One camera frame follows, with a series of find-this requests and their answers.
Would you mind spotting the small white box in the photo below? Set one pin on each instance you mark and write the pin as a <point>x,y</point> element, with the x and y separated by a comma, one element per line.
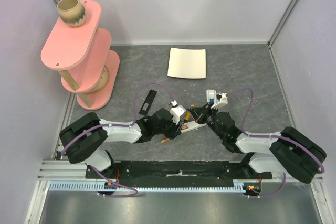
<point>211,94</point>

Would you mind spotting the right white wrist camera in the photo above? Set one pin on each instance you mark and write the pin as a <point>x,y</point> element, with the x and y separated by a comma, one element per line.
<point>223,101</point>

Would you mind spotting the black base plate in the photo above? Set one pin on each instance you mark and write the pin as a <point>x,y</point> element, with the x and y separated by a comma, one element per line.
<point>181,173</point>

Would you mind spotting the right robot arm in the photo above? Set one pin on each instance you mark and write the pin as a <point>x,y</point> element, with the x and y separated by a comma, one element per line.
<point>287,151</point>

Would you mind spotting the light blue cable duct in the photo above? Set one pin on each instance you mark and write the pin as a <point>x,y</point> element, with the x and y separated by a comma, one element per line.
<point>107,187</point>

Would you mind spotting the beige ceramic mug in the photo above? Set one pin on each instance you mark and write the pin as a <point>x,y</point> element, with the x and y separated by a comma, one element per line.
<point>71,12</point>

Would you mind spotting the white remote control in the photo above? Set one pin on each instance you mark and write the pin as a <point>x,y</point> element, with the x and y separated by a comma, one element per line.
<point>192,125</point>

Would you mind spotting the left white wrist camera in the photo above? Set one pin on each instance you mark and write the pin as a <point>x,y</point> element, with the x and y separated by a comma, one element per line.
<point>176,111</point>

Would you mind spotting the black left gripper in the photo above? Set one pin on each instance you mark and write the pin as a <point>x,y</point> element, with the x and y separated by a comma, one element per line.
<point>175,131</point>

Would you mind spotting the black remote control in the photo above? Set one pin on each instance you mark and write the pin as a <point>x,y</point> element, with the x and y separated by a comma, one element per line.
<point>147,102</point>

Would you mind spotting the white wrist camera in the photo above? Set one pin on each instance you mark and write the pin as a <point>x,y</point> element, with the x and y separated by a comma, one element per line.
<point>223,101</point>
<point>176,111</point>

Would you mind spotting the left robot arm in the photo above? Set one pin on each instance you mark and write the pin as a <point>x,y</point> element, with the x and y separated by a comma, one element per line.
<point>83,138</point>

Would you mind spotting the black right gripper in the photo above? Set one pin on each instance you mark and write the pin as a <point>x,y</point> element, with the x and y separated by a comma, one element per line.
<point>202,114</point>

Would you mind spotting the beige cup on lower shelf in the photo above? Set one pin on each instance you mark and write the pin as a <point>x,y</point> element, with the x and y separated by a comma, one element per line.
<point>104,78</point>

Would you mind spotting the pink three tier shelf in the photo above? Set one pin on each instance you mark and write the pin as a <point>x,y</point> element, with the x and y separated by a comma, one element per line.
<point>79,55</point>

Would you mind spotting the white square plate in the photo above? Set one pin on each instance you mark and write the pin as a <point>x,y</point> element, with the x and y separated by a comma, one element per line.
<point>187,63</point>

